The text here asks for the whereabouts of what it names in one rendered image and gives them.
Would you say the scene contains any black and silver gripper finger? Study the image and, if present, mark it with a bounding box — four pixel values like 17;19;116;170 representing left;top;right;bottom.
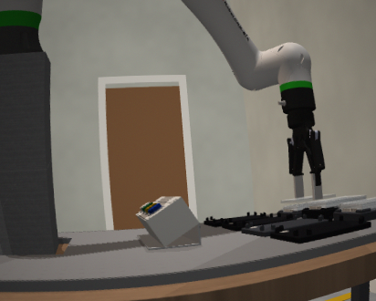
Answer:
298;130;325;200
287;135;304;198

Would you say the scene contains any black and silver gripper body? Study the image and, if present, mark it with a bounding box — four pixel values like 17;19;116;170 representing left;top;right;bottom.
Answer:
287;111;315;145

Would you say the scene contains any grey control panel with coloured keys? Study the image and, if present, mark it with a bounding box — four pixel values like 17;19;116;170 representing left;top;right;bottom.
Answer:
136;196;202;250

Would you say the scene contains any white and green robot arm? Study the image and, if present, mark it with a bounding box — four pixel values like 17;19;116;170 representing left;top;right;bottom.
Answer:
0;0;316;114

